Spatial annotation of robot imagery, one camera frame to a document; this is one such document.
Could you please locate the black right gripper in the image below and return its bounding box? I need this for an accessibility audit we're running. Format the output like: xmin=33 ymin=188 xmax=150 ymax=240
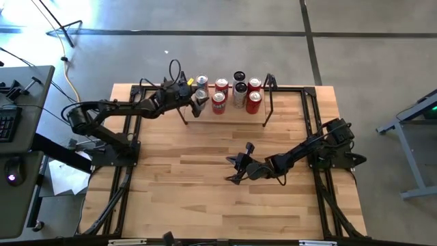
xmin=225 ymin=142 xmax=264 ymax=185

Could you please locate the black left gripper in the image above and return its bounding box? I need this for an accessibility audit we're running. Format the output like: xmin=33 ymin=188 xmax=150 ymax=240
xmin=157 ymin=85 xmax=205 ymax=119

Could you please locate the red-orange soda can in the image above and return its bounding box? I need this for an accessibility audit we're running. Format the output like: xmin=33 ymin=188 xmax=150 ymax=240
xmin=211 ymin=90 xmax=227 ymax=115

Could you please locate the orange Fanta soda can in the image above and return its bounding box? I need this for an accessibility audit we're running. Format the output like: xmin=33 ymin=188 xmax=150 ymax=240
xmin=214 ymin=77 xmax=230 ymax=95

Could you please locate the red soda can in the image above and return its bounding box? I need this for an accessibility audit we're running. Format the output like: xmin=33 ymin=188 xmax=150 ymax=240
xmin=247 ymin=77 xmax=262 ymax=93
xmin=245 ymin=90 xmax=263 ymax=115

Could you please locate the black tripod stand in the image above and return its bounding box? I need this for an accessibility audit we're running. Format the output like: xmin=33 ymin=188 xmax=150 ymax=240
xmin=36 ymin=0 xmax=84 ymax=49

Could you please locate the white paper sheet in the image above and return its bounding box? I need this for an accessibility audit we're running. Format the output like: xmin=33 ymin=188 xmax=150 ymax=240
xmin=47 ymin=150 xmax=93 ymax=196

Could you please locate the black desk clamp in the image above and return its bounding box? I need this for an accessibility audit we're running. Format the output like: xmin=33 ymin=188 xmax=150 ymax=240
xmin=0 ymin=77 xmax=44 ymax=102

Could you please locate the black keyboard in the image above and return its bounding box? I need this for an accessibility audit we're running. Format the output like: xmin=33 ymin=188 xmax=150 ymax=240
xmin=0 ymin=105 xmax=23 ymax=144

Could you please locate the black computer mouse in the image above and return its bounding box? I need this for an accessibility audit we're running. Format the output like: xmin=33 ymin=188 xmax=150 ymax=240
xmin=3 ymin=157 xmax=27 ymax=188

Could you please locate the black device with green light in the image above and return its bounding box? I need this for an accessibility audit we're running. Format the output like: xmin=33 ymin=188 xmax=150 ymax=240
xmin=423 ymin=102 xmax=437 ymax=120

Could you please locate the grey desk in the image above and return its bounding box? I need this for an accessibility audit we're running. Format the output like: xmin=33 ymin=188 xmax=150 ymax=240
xmin=0 ymin=64 xmax=56 ymax=240

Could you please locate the black aluminium table frame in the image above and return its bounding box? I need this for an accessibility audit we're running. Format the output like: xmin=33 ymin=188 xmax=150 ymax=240
xmin=77 ymin=84 xmax=369 ymax=240

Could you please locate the silver metal bracket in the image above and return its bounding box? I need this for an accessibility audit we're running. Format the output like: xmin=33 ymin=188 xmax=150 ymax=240
xmin=298 ymin=240 xmax=338 ymax=246
xmin=108 ymin=238 xmax=147 ymax=246

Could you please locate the yellow power cable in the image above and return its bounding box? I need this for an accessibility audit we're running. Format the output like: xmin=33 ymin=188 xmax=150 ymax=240
xmin=29 ymin=0 xmax=82 ymax=103

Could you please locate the grey metal table frame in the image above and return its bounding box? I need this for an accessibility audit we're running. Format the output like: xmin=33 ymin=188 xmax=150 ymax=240
xmin=375 ymin=87 xmax=437 ymax=200

